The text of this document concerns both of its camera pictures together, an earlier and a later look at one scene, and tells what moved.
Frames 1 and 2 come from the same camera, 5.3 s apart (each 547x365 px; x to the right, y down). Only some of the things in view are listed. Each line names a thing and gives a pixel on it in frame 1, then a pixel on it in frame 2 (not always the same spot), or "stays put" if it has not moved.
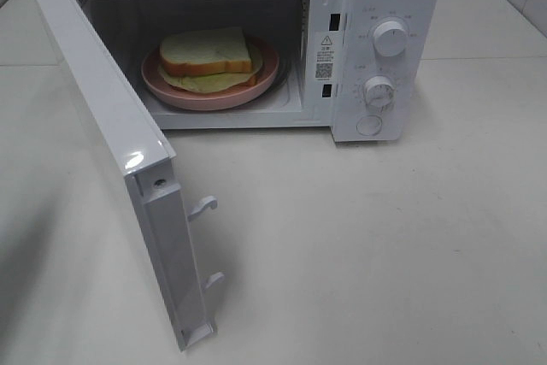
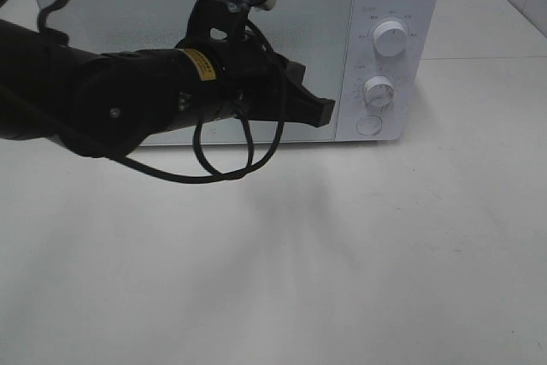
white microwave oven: (146, 156) to (313, 21)
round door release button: (369, 125) stays put
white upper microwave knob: (390, 38) stays put
